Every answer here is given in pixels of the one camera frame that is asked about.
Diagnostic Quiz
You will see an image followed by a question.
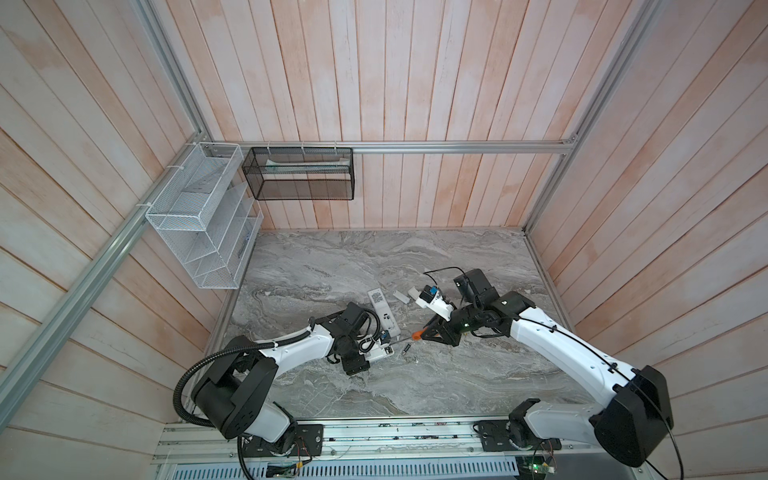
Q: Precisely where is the short white remote control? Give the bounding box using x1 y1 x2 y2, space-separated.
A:
364 343 394 363

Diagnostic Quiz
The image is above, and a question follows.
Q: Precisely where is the horizontal aluminium wall rail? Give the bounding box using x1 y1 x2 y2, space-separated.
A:
237 140 576 155

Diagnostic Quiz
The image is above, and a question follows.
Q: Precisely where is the left aluminium wall rail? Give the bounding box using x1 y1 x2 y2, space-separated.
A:
1 132 209 429

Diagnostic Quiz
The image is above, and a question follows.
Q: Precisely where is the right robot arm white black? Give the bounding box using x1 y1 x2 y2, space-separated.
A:
409 269 674 467

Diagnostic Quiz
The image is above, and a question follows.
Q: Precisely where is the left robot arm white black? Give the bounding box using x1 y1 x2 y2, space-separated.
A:
173 302 384 445

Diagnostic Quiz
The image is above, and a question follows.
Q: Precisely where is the long white remote control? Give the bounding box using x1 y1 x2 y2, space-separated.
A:
367 288 401 337

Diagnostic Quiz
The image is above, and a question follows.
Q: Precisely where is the orange handled screwdriver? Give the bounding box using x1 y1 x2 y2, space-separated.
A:
390 329 424 345

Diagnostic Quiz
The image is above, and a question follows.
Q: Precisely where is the white wire mesh shelf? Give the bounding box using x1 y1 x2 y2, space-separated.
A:
146 142 264 290

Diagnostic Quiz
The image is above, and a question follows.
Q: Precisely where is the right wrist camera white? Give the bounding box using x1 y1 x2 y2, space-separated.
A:
416 285 455 321

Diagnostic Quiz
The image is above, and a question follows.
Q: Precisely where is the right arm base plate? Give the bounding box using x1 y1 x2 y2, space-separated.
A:
473 420 562 452

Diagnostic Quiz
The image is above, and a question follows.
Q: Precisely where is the white battery compartment cover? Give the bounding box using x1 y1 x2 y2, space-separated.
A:
393 291 410 304

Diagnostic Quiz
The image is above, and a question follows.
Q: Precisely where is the black corrugated cable conduit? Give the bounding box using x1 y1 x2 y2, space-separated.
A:
172 329 313 428

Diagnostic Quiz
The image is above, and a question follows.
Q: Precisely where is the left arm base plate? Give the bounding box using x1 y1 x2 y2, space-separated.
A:
238 423 324 459

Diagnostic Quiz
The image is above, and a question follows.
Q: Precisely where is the black wire mesh basket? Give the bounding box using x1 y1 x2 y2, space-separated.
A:
241 146 356 201

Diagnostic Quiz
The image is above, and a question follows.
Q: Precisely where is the aluminium rail base frame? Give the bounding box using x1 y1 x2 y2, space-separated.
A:
147 416 657 479

